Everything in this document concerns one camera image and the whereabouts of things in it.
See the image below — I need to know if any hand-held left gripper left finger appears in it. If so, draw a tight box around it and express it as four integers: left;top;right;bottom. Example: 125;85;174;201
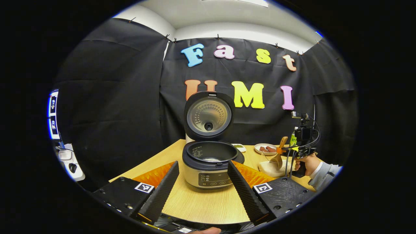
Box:
92;161;180;225

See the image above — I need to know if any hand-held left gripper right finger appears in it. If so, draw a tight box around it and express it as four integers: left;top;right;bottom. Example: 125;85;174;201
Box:
227;160;316;226

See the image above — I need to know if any wooden spoon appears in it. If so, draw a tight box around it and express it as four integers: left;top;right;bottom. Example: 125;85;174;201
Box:
269;136;289;171

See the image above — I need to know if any black and silver rice cooker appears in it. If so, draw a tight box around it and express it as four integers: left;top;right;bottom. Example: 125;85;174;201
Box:
182;91;245;189

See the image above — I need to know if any white round plate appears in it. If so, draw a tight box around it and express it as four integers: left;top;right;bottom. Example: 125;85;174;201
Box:
254;143;278;156

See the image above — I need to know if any white side desk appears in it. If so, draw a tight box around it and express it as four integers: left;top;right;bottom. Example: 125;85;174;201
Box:
55;143;85;182

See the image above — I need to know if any black backdrop cloth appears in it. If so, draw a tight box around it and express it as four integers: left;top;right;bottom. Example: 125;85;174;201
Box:
54;18;358;189

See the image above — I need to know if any computer monitor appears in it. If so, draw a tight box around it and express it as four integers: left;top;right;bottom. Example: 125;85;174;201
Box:
48;89;60;140

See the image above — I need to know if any ceiling light panel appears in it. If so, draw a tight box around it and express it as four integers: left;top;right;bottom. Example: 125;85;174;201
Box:
236;0;269;8

